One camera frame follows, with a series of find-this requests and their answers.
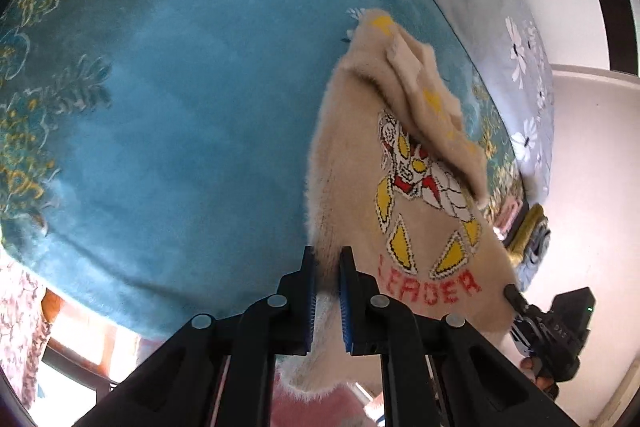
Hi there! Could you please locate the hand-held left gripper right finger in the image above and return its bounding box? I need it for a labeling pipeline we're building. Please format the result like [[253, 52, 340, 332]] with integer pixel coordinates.
[[338, 246, 576, 427]]

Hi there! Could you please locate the beige fuzzy cartoon print sweater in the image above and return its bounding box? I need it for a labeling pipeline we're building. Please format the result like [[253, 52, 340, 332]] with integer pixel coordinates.
[[274, 8, 522, 401]]

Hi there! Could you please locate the orange object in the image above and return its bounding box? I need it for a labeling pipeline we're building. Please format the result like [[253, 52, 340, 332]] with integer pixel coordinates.
[[41, 288, 67, 324]]

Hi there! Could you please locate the person's right hand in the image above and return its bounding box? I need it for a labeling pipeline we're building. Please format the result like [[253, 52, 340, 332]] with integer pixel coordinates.
[[519, 356, 561, 401]]

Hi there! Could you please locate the dark wooden door frame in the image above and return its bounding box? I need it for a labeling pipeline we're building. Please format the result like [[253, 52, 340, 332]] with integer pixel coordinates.
[[581, 0, 640, 74]]

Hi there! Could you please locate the teal floral blanket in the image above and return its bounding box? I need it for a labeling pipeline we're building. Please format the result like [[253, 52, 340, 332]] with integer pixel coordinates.
[[0, 0, 526, 344]]

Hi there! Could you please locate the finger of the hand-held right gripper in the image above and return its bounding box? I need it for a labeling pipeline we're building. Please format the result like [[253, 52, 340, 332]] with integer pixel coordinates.
[[510, 316, 540, 359], [502, 283, 534, 314]]

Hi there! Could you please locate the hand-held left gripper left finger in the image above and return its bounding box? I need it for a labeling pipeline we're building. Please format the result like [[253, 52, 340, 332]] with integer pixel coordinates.
[[75, 246, 317, 427]]

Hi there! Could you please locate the pink floral patterned cloth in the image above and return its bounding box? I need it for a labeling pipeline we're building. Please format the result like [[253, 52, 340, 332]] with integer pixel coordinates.
[[0, 251, 55, 404]]

